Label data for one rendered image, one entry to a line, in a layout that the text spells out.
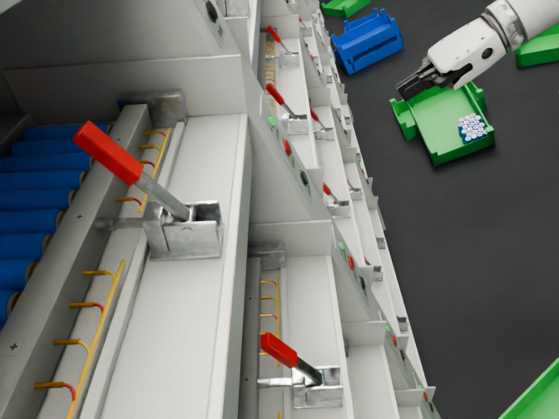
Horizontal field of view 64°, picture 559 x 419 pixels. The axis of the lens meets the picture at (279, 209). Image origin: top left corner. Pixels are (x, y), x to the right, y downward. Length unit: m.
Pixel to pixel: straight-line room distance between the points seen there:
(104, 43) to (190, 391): 0.27
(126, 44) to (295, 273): 0.27
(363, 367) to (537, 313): 0.66
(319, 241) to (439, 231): 0.95
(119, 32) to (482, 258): 1.11
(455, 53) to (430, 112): 0.95
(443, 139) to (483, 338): 0.76
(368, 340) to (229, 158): 0.38
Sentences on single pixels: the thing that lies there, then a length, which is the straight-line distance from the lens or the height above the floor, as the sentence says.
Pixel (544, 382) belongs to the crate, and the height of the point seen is 0.03.
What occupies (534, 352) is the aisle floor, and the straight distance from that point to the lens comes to 1.16.
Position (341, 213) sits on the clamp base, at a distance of 0.81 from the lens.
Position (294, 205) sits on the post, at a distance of 0.45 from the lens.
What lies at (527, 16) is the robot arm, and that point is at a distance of 0.83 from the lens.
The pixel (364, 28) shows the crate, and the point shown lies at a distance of 2.59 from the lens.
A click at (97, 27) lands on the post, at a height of 0.98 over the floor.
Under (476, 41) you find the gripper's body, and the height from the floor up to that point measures 0.65.
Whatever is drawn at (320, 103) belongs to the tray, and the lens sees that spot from 1.17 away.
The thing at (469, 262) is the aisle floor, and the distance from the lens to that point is 1.31.
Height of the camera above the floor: 1.02
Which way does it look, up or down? 35 degrees down
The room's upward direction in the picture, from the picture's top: 32 degrees counter-clockwise
